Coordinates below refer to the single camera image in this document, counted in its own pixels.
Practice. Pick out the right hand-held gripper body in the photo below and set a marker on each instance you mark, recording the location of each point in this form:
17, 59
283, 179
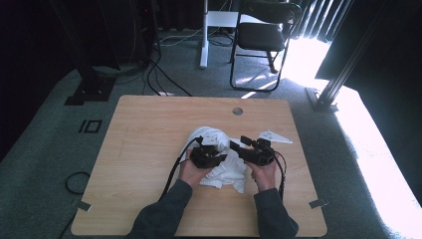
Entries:
260, 154

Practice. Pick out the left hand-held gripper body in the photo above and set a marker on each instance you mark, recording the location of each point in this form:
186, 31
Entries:
204, 157

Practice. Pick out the white skirt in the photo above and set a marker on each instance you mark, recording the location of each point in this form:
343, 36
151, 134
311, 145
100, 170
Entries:
229, 172

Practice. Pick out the person's left hand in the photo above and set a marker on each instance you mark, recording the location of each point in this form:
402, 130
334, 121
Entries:
192, 174

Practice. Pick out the person's right hand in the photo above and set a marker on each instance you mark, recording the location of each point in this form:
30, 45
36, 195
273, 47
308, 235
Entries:
265, 177

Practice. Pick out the grey table grommet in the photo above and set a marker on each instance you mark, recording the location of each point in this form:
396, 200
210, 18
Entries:
237, 111

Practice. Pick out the grey tape piece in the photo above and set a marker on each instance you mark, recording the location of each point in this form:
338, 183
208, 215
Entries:
84, 205
318, 203

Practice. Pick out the aluminium profile stand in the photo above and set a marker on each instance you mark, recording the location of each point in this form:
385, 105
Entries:
331, 89

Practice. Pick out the black folding chair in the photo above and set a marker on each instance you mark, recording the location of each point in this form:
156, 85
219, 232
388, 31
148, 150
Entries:
260, 36

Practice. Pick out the black metal stand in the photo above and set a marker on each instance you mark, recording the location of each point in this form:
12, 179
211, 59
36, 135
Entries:
89, 86

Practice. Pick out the striped window curtain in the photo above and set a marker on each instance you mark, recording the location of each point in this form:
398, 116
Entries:
315, 20

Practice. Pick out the white desk frame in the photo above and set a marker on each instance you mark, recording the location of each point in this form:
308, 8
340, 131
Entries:
204, 49

